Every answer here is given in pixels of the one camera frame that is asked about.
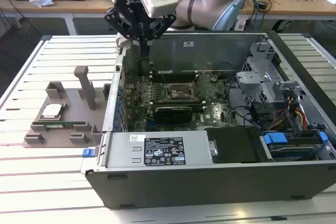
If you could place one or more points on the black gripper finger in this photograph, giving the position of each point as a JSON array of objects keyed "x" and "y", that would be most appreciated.
[
  {"x": 168, "y": 22},
  {"x": 115, "y": 18}
]

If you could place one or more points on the silver CPU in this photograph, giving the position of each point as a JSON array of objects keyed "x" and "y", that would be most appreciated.
[{"x": 53, "y": 110}]

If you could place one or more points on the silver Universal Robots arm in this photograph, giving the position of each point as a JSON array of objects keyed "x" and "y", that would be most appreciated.
[{"x": 204, "y": 6}]

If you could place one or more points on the CPU socket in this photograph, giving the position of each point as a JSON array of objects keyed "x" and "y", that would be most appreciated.
[{"x": 181, "y": 93}]

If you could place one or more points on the grey plastic case latch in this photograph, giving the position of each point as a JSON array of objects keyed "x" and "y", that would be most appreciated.
[{"x": 122, "y": 41}]

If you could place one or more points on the black RAM slot row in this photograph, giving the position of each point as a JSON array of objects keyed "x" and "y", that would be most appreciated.
[
  {"x": 173, "y": 77},
  {"x": 183, "y": 101}
]

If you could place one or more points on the crumpled white paper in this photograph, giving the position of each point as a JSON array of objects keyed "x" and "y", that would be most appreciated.
[{"x": 40, "y": 0}]

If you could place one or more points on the black graphics card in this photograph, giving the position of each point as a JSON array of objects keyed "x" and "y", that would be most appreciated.
[{"x": 173, "y": 115}]

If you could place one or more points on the grey plastic parts rack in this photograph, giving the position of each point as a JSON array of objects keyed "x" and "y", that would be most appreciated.
[{"x": 73, "y": 103}]

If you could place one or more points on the small black adapter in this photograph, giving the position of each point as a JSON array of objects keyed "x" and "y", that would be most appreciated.
[{"x": 262, "y": 4}]

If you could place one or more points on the green motherboard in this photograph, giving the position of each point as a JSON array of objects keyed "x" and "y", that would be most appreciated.
[{"x": 215, "y": 108}]

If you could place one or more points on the green RAM stick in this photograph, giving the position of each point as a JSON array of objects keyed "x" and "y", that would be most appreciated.
[{"x": 71, "y": 123}]

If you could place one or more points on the metal drive cage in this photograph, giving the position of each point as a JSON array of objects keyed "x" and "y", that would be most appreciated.
[{"x": 262, "y": 87}]

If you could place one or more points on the silver power supply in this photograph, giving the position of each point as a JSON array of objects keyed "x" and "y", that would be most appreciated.
[{"x": 120, "y": 153}]

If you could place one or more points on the blue plastic latch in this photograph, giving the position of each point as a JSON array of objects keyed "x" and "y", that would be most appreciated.
[{"x": 88, "y": 153}]

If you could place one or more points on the black plastic shroud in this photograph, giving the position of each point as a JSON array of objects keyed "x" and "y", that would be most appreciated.
[{"x": 233, "y": 145}]

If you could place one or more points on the hard disk in blue carrier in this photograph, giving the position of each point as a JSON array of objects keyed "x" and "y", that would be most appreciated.
[{"x": 274, "y": 138}]

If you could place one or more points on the black open PC case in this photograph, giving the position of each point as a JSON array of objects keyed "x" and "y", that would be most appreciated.
[{"x": 183, "y": 190}]

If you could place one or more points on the wooden desk with white frame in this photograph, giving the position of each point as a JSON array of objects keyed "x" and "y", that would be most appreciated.
[{"x": 78, "y": 5}]

